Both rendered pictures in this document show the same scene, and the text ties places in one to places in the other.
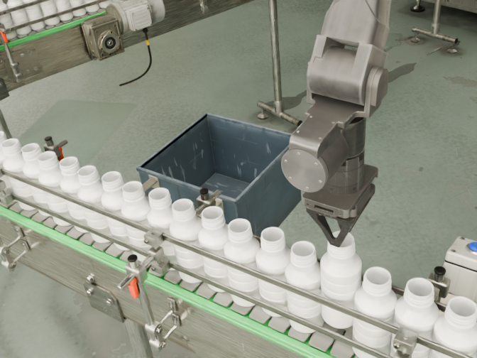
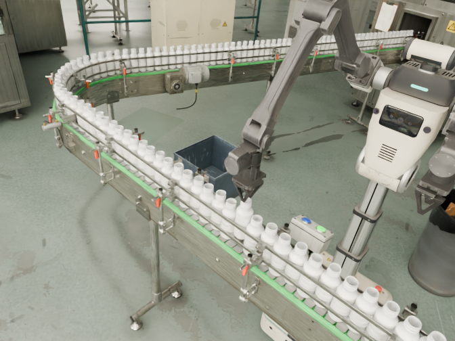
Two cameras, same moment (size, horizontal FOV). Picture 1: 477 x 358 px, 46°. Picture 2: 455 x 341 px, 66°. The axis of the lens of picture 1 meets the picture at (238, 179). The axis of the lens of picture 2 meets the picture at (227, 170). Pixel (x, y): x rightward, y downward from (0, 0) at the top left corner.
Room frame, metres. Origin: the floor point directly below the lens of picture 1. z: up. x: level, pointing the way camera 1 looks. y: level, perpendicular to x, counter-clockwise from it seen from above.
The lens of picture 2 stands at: (-0.34, -0.09, 1.96)
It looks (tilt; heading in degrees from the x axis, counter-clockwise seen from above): 35 degrees down; 2
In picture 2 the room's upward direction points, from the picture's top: 6 degrees clockwise
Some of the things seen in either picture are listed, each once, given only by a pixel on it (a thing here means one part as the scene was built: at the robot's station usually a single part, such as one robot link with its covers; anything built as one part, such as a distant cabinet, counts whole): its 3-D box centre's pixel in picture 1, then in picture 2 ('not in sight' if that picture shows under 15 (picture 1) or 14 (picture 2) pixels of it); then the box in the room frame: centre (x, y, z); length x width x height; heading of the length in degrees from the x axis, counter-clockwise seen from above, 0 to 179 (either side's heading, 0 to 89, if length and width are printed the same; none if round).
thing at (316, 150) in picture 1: (329, 123); (246, 151); (0.55, -0.11, 1.42); 0.12 x 0.09 x 0.12; 142
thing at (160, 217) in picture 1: (166, 229); (179, 181); (0.79, 0.14, 1.08); 0.06 x 0.06 x 0.17
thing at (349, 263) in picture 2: not in sight; (342, 272); (0.95, -0.72, 0.49); 0.13 x 0.13 x 0.40; 53
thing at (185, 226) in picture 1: (189, 241); (187, 189); (0.75, 0.10, 1.08); 0.06 x 0.06 x 0.17
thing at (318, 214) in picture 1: (339, 214); (247, 189); (0.58, -0.13, 1.25); 0.07 x 0.07 x 0.09; 53
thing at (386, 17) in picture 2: not in sight; (385, 16); (4.34, -1.62, 1.22); 0.23 x 0.04 x 0.32; 35
